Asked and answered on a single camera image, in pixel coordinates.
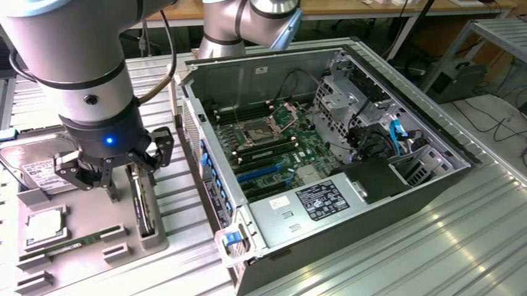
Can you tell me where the black looped wire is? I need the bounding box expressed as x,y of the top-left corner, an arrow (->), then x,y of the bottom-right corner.
278,70 -> 322,102

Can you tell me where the silver hard disk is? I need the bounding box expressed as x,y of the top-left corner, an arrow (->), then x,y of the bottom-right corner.
0,143 -> 83,195

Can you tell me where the green motherboard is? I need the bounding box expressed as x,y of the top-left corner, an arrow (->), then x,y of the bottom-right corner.
212,101 -> 343,204

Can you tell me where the dark installed RAM stick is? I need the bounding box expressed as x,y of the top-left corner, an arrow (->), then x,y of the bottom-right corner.
236,140 -> 298,163

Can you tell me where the graphics card with metal bracket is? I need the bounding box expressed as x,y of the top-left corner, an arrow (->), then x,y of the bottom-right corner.
126,163 -> 160,240

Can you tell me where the open PC case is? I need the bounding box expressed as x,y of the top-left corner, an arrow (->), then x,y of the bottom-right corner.
171,36 -> 483,296

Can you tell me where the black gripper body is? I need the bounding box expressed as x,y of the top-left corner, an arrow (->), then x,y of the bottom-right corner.
59,98 -> 154,168

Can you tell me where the silver chipset heatsink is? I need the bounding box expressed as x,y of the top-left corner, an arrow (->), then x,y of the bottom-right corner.
297,165 -> 326,183

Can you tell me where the green RAM stick with label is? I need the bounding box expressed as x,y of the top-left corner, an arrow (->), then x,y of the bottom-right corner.
19,232 -> 104,258

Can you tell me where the blue disk wire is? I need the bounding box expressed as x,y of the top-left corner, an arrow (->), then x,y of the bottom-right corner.
389,119 -> 407,158

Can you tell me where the grey parts rack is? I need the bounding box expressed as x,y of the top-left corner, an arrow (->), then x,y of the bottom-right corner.
14,154 -> 170,295

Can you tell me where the grey hanging cable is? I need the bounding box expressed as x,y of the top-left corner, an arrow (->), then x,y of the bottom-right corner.
138,18 -> 150,58

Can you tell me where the CPU socket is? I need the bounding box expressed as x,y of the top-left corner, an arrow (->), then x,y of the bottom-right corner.
242,121 -> 280,146

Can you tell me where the metal socket cover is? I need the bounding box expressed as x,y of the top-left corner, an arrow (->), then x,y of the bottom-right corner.
267,103 -> 301,130

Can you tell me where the metal slat side table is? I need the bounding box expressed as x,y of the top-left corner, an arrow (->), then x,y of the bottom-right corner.
419,17 -> 527,93

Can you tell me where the silver disk bay cage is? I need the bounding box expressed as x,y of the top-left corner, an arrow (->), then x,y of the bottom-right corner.
315,52 -> 413,158

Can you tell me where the blue disk caddy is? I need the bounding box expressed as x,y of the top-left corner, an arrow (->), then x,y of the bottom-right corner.
0,125 -> 67,142

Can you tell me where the blue expansion slot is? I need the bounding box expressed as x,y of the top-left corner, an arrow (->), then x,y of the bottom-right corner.
236,162 -> 283,183

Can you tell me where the wooden desk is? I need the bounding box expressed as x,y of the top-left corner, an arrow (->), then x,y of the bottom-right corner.
143,0 -> 515,22

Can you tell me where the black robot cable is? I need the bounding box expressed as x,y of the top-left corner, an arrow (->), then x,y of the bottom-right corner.
135,7 -> 179,104

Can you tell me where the grey power supply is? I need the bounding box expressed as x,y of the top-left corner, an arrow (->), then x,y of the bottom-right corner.
247,172 -> 367,250

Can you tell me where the black box on floor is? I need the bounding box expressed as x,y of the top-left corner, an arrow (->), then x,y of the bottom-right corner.
427,60 -> 490,104

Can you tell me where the perforated metal disk bay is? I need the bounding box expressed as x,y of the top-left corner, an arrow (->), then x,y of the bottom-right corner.
389,144 -> 470,187

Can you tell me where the silver CPU chip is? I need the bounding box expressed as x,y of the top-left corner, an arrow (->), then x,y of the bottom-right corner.
27,212 -> 67,243

